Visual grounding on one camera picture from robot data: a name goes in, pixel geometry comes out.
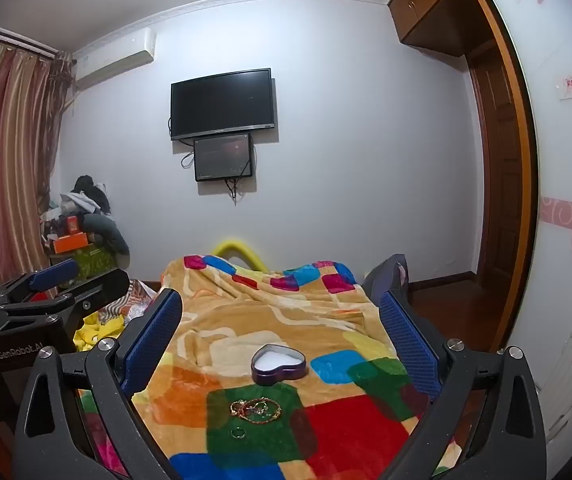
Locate gold bead bracelet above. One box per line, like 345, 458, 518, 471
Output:
229, 397, 283, 424

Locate white sliding wardrobe door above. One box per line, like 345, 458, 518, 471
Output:
480, 0, 572, 413

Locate orange patterned cloth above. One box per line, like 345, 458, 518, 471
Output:
110, 279, 163, 322

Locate pile of clothes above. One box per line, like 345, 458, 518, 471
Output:
40, 175, 132, 261

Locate wooden overhead cabinet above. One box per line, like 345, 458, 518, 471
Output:
387, 0, 493, 59

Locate grey bag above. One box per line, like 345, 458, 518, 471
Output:
363, 253, 413, 307

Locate large black wall television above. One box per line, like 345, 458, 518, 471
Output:
169, 67, 277, 142

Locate white air conditioner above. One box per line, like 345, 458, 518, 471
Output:
73, 27, 157, 92

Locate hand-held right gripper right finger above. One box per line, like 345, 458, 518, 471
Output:
376, 289, 549, 480

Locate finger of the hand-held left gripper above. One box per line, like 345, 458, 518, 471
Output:
0, 258, 80, 307
0, 267, 132, 332

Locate brown wooden door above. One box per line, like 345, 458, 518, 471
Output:
467, 42, 528, 303

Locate striped curtain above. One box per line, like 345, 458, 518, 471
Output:
0, 22, 75, 287

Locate colourful patchwork blanket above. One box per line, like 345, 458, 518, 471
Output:
78, 254, 467, 480

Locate orange box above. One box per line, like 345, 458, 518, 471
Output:
50, 231, 93, 254

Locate yellow cloth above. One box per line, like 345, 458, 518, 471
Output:
72, 304, 133, 352

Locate purple heart-shaped box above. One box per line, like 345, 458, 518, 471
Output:
250, 343, 310, 387

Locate small black wall monitor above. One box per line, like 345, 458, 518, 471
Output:
193, 132, 256, 183

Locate yellow foam tube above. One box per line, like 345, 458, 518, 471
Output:
210, 238, 270, 272

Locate green patterned box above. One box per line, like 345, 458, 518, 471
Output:
48, 244, 118, 287

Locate black monitor cables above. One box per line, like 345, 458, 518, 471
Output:
222, 176, 248, 206

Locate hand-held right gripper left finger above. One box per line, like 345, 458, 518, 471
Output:
13, 287, 184, 480

